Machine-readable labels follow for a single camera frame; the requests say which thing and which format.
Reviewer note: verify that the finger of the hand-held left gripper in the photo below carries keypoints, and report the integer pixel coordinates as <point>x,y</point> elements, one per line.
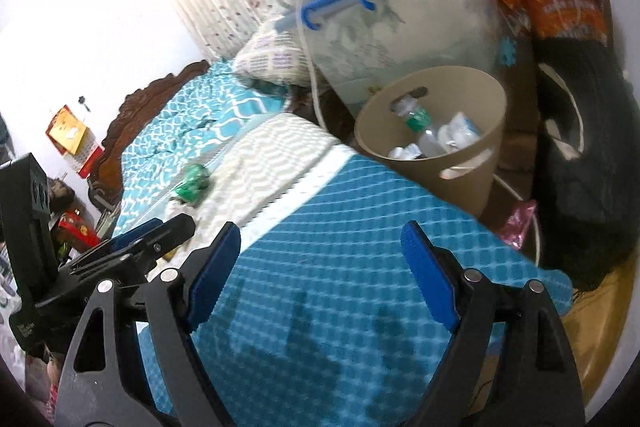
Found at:
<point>125,238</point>
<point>172,232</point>

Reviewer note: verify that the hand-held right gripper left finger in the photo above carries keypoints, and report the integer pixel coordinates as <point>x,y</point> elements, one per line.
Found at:
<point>212,277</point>

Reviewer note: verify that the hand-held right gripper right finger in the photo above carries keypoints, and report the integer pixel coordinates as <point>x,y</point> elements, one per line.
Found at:
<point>430,277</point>

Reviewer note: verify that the white tissue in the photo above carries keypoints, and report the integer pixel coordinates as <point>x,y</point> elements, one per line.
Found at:
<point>177,206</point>

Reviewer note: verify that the crushed green can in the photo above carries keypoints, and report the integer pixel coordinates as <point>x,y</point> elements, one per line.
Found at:
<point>194,182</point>

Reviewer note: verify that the beige round bin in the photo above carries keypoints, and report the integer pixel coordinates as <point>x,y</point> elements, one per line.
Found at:
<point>475,187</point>

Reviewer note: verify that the white plastic packet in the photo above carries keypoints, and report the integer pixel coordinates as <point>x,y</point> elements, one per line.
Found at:
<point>460,129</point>

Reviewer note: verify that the small clear plastic bottle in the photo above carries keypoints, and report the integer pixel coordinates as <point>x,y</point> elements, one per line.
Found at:
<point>417,119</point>

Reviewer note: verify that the person's left hand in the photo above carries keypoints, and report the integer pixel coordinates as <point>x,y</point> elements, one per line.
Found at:
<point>42,377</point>

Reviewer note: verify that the red gift box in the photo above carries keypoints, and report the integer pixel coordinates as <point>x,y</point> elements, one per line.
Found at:
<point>75,227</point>

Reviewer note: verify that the brown patterned handbag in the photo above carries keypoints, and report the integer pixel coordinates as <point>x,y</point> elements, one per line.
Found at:
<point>60,194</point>

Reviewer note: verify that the pink wrapper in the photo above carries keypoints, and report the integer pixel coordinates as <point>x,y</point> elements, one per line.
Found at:
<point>520,224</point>

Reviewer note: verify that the blue beige patterned bedspread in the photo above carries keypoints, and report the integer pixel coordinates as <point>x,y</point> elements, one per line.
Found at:
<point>325,257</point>

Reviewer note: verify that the teal white patterned duvet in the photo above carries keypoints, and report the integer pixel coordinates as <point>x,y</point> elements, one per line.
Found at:
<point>175,122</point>

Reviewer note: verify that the carved wooden headboard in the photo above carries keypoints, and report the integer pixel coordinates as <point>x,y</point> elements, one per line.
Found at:
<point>145,97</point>

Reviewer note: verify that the large black bag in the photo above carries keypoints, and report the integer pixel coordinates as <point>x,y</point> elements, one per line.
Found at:
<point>590,187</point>

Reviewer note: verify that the patterned pillow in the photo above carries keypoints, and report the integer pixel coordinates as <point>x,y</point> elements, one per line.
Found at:
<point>270,57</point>

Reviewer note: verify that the blue snowflake sticker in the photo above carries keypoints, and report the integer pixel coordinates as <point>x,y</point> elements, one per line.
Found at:
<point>507,52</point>

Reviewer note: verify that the orange snack packet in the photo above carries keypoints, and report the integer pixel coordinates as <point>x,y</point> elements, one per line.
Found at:
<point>510,2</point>

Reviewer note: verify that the orange shopping bag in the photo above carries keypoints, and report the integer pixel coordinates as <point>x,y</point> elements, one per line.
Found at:
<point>565,7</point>

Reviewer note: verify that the red yellow wall calendar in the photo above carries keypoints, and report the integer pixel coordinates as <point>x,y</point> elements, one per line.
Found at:
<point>67,132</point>

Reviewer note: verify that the hanging wall ornament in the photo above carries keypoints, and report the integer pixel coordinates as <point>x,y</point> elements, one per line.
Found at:
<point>83,102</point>

